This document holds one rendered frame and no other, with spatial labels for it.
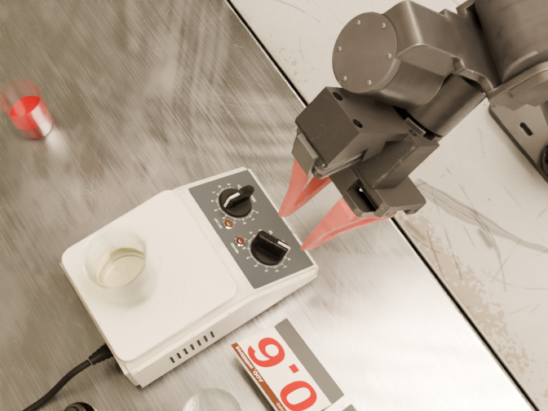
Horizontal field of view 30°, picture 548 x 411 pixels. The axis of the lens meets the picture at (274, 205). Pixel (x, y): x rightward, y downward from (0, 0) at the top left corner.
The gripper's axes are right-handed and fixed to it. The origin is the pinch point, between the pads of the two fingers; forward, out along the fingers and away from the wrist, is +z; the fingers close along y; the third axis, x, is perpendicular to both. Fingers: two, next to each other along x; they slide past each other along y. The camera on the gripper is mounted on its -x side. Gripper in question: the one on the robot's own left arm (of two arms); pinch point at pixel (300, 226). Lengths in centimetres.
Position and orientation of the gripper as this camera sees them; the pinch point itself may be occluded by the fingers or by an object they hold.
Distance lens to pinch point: 85.3
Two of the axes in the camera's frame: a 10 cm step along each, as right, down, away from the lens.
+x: 5.9, -0.5, 8.1
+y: 5.3, 7.8, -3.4
